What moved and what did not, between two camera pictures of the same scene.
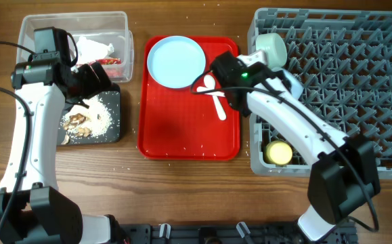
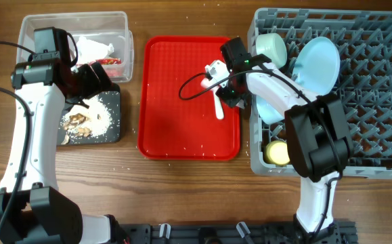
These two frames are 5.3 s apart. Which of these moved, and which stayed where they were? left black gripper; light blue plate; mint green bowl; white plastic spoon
Moved: light blue plate
Stayed: white plastic spoon; left black gripper; mint green bowl
